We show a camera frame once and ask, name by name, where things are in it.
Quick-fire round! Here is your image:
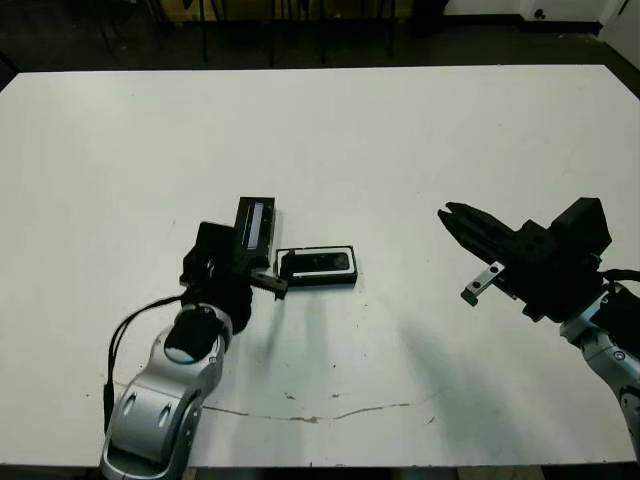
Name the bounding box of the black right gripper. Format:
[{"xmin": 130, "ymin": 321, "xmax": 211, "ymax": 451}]
[{"xmin": 438, "ymin": 202, "xmax": 609, "ymax": 324}]

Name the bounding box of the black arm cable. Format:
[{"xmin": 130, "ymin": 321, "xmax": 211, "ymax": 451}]
[
  {"xmin": 102, "ymin": 295, "xmax": 184, "ymax": 436},
  {"xmin": 597, "ymin": 268, "xmax": 640, "ymax": 301}
]

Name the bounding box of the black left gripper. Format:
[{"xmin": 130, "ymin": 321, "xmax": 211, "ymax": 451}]
[{"xmin": 182, "ymin": 248, "xmax": 297, "ymax": 331}]

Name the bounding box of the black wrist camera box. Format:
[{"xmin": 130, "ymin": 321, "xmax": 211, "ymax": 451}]
[
  {"xmin": 552, "ymin": 197, "xmax": 614, "ymax": 254},
  {"xmin": 182, "ymin": 221, "xmax": 237, "ymax": 289}
]

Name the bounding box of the black printed box lid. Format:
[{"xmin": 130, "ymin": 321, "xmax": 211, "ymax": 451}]
[{"xmin": 232, "ymin": 196, "xmax": 279, "ymax": 266}]

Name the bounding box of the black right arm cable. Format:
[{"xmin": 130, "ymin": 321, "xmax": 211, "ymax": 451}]
[{"xmin": 597, "ymin": 268, "xmax": 640, "ymax": 301}]

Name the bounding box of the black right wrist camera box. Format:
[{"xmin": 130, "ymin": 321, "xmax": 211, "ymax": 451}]
[{"xmin": 552, "ymin": 197, "xmax": 614, "ymax": 254}]

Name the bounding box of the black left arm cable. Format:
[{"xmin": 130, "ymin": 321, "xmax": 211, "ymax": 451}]
[{"xmin": 102, "ymin": 295, "xmax": 184, "ymax": 436}]

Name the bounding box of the black box base white insert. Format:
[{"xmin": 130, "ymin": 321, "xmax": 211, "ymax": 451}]
[{"xmin": 273, "ymin": 244, "xmax": 360, "ymax": 290}]

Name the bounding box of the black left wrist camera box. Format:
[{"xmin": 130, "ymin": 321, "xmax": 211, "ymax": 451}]
[{"xmin": 182, "ymin": 221, "xmax": 237, "ymax": 289}]

